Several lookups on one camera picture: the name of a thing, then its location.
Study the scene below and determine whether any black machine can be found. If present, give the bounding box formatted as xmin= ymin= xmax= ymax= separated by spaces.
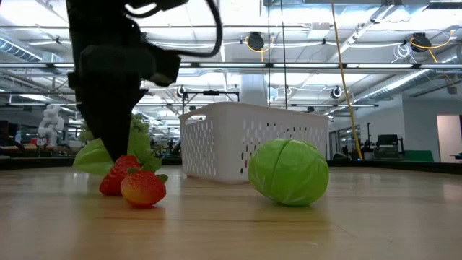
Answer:
xmin=372 ymin=134 xmax=406 ymax=160

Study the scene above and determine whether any large red toy strawberry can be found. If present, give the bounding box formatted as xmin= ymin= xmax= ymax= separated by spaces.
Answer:
xmin=98 ymin=151 xmax=164 ymax=198

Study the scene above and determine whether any green toy cabbage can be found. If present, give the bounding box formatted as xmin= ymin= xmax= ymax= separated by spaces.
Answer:
xmin=247 ymin=139 xmax=330 ymax=207

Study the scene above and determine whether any white perforated plastic basket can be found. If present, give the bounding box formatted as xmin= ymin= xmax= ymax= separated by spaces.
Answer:
xmin=178 ymin=101 xmax=331 ymax=184

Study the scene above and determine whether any white robot figure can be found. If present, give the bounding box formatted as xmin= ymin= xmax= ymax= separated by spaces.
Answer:
xmin=38 ymin=104 xmax=65 ymax=142

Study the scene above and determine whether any green succulent potted plant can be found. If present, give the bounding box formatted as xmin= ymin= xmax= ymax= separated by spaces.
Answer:
xmin=79 ymin=113 xmax=152 ymax=145

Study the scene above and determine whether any green toy starfruit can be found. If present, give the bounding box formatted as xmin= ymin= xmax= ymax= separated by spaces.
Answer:
xmin=73 ymin=129 xmax=152 ymax=177

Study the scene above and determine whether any black ceiling cord reel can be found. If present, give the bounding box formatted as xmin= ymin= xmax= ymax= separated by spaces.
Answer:
xmin=410 ymin=32 xmax=433 ymax=53
xmin=246 ymin=31 xmax=266 ymax=52

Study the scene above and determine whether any green pad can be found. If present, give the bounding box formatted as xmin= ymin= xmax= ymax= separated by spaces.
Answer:
xmin=403 ymin=149 xmax=435 ymax=163

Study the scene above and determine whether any black hanging cable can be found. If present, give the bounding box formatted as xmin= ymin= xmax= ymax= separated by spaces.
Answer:
xmin=266 ymin=0 xmax=271 ymax=108
xmin=280 ymin=0 xmax=289 ymax=110

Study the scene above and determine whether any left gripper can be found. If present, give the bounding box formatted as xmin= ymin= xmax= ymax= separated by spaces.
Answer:
xmin=67 ymin=43 xmax=157 ymax=163

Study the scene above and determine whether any yellow hanging cable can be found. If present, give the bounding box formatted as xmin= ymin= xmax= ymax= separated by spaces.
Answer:
xmin=330 ymin=0 xmax=364 ymax=160

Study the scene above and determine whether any orange-red toy strawberry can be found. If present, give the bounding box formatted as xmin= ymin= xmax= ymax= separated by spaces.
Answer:
xmin=120 ymin=167 xmax=169 ymax=209

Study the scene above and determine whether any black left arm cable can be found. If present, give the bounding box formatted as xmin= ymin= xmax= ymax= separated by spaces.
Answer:
xmin=124 ymin=0 xmax=223 ymax=59

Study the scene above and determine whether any white building column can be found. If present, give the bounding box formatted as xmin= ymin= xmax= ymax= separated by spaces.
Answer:
xmin=240 ymin=74 xmax=269 ymax=106

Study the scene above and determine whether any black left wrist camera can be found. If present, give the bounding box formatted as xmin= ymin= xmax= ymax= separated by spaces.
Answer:
xmin=147 ymin=50 xmax=182 ymax=87

